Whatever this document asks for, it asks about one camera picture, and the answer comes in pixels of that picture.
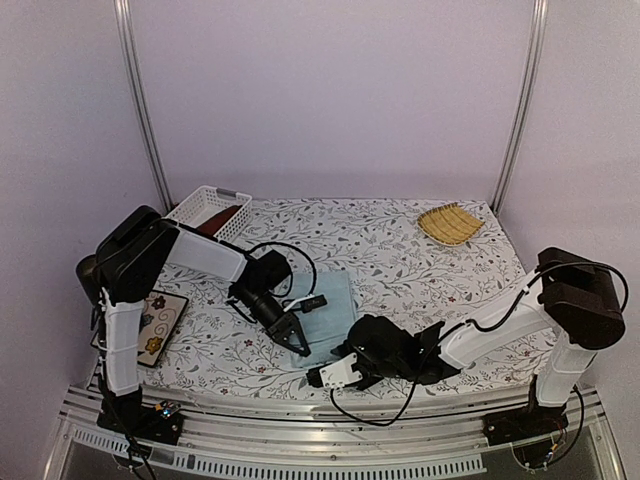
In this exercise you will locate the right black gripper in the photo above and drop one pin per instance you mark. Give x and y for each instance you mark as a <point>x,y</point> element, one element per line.
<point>363,387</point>

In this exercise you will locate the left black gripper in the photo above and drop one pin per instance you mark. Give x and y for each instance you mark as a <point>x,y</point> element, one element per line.
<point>283,327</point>

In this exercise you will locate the light blue towel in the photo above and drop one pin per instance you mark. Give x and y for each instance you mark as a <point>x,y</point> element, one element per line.
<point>326,327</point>

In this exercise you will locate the dark red towel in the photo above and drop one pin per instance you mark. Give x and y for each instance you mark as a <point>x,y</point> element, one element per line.
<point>211,226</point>

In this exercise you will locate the white perforated plastic basket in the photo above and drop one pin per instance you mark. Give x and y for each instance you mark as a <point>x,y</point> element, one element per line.
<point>206,201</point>

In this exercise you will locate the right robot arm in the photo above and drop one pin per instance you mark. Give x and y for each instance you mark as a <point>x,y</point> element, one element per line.
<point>581,300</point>

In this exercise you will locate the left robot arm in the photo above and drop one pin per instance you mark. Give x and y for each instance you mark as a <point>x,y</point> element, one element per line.
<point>129,262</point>

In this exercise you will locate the floral patterned table mat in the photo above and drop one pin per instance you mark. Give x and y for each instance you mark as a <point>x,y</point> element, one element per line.
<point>395,270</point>

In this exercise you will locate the floral square ceramic plate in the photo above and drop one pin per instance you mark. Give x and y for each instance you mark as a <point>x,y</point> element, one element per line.
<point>159,317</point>

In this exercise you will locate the woven bamboo tray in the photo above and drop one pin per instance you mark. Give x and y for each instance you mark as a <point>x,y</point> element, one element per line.
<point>449,224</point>

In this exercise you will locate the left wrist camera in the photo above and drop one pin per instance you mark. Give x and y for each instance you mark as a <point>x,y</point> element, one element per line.
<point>305,304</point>

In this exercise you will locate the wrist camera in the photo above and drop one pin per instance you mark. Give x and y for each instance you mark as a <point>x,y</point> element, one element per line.
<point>343,373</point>
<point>305,304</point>

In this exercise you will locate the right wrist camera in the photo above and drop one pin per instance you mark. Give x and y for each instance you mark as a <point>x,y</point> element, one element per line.
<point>343,373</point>

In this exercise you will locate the front aluminium rail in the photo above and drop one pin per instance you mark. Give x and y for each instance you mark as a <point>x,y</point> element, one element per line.
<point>254,438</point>

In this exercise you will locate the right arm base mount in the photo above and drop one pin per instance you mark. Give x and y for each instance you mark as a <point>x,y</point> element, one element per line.
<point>523,423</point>

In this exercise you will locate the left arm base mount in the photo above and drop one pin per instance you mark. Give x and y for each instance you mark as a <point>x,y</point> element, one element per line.
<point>141,422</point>

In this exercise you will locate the left aluminium frame post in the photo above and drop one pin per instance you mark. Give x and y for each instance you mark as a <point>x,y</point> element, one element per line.
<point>131,62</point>

